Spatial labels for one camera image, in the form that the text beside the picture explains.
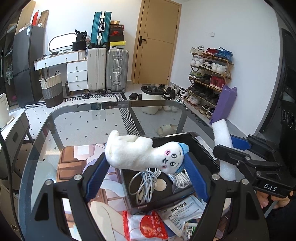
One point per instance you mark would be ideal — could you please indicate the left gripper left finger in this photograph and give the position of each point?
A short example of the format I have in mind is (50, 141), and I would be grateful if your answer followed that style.
(48, 220)

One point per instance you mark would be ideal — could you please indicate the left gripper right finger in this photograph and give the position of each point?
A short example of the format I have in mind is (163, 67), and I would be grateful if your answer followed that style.
(246, 220)

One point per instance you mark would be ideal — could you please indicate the white foam tube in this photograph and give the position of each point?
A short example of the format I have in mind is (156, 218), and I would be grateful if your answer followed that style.
(223, 144)

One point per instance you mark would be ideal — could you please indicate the white medicine sachet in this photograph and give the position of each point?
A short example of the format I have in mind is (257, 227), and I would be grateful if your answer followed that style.
(177, 215)

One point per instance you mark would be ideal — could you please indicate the white plush toy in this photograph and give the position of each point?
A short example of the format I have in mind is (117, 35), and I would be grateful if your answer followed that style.
(135, 153)

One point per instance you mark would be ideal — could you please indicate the red white balloon glue pack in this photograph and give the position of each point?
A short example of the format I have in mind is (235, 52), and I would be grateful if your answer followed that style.
(144, 227)

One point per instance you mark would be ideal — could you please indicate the green white medicine pack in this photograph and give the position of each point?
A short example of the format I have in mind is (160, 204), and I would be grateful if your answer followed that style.
(188, 230)

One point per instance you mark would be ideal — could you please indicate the person's right hand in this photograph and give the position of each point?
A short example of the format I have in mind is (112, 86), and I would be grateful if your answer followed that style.
(264, 199)

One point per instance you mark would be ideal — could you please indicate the black cardboard box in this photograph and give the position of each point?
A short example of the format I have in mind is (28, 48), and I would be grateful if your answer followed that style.
(143, 183)

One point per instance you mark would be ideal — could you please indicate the purple paper bag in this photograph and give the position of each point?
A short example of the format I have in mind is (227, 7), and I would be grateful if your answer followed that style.
(225, 103)

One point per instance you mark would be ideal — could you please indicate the grey side cabinet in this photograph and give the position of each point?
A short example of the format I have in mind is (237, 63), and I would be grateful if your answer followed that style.
(14, 134)

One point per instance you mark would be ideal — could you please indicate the beige slipper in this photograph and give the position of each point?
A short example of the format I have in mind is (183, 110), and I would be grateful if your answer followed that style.
(166, 130)

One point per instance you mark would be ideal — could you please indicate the woven laundry basket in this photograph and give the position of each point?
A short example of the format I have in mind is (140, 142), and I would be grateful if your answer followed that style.
(52, 90)

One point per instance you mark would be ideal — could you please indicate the wooden shoe rack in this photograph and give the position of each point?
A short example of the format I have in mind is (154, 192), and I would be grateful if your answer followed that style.
(210, 72)

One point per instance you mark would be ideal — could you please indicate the white trash bin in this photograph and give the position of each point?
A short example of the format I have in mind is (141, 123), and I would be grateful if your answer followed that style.
(151, 92)

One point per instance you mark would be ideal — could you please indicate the white drawer desk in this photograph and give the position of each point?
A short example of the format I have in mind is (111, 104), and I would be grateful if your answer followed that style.
(72, 67)

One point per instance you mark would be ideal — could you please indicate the white suitcase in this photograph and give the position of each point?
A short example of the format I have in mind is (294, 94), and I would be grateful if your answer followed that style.
(96, 69)

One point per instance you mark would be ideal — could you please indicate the silver suitcase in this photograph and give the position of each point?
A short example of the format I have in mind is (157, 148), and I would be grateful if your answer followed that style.
(116, 70)

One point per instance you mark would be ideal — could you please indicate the black handbag on desk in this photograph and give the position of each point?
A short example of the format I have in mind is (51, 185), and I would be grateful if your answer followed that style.
(80, 43)

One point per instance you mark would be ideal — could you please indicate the teal suitcase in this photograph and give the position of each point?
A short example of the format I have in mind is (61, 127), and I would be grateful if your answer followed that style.
(100, 28)

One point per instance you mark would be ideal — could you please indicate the black refrigerator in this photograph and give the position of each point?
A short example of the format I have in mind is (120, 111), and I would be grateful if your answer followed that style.
(27, 48)

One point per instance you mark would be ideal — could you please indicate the wooden door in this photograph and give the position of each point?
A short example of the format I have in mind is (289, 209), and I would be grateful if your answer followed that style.
(155, 42)

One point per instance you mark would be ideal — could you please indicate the stacked shoe boxes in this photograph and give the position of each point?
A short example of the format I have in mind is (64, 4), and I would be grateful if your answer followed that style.
(116, 35)

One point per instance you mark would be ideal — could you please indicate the oval black frame mirror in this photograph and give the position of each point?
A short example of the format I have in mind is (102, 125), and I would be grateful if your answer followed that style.
(62, 43)

